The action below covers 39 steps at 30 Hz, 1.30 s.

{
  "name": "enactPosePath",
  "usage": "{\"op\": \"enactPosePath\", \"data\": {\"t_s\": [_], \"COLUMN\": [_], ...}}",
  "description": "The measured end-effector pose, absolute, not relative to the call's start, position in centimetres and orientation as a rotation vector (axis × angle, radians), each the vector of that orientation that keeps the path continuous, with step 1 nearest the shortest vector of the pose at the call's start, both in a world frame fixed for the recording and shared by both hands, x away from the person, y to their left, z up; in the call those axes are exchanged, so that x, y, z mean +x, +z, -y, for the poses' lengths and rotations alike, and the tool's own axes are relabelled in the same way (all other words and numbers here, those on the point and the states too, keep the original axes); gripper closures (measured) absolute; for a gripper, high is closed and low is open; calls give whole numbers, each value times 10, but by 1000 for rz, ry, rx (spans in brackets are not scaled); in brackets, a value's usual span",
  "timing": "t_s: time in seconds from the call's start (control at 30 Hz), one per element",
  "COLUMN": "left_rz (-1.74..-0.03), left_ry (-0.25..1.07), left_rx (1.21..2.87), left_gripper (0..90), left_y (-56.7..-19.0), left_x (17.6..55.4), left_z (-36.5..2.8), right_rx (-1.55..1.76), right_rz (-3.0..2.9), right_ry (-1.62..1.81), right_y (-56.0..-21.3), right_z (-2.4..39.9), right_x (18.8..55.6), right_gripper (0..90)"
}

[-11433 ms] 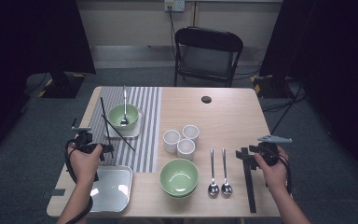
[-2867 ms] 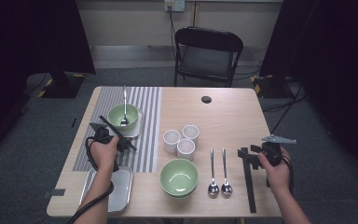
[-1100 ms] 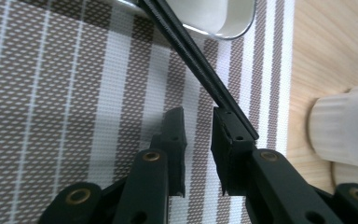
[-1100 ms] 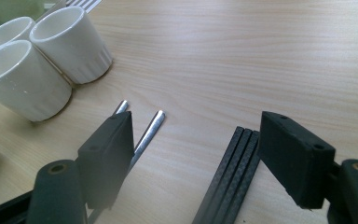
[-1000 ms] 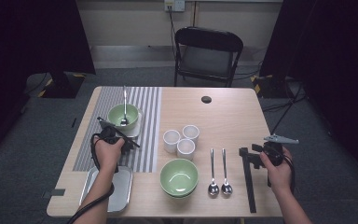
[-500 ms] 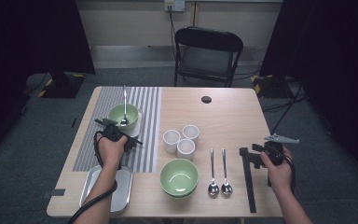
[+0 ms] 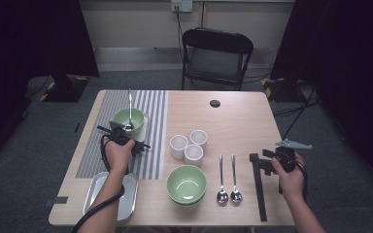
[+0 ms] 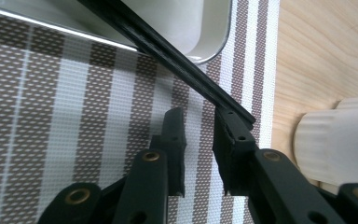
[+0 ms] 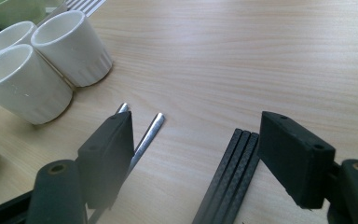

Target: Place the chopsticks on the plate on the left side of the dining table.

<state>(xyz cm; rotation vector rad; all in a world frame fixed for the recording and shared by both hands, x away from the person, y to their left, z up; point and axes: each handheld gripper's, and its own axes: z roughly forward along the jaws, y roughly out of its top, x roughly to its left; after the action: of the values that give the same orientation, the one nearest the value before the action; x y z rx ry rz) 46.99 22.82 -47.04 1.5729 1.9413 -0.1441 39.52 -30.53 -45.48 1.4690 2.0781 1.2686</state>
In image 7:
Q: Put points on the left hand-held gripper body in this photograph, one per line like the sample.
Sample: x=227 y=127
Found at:
x=119 y=132

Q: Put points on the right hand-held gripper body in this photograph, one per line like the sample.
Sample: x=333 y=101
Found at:
x=286 y=160

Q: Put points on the green bowl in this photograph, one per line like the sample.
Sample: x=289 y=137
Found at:
x=186 y=183
x=187 y=205
x=137 y=119

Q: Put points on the steel spoon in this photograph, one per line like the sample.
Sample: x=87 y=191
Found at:
x=235 y=195
x=222 y=195
x=130 y=106

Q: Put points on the row of black chopsticks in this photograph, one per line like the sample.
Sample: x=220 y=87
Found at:
x=261 y=200

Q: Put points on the white ribbed cup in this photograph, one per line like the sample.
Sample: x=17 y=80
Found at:
x=193 y=153
x=199 y=137
x=178 y=145

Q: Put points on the person's left hand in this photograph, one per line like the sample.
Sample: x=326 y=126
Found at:
x=119 y=157

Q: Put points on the person's right hand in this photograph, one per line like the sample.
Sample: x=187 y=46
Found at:
x=291 y=184

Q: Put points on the grey striped placemat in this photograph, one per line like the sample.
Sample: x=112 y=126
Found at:
x=155 y=145

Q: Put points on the short black floor strip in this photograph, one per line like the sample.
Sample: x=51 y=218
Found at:
x=76 y=127

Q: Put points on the black stand base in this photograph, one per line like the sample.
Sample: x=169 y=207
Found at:
x=281 y=92
x=63 y=92

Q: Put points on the black folding chair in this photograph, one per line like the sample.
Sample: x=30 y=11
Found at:
x=217 y=39

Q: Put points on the black curtain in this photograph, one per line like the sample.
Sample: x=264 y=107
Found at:
x=29 y=32
x=353 y=48

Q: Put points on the white wall socket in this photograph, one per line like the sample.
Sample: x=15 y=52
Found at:
x=182 y=6

